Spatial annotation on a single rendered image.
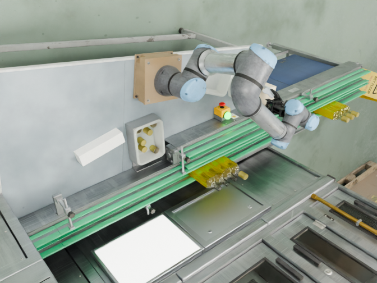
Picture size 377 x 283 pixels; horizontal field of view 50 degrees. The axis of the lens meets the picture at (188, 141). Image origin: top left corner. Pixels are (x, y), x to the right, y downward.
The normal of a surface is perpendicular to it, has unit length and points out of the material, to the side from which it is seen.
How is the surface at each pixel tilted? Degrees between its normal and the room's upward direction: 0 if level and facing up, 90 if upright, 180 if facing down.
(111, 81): 0
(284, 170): 90
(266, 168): 90
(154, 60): 5
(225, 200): 90
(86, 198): 90
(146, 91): 5
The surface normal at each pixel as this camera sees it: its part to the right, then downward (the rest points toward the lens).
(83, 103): 0.62, 0.40
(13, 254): -0.04, -0.85
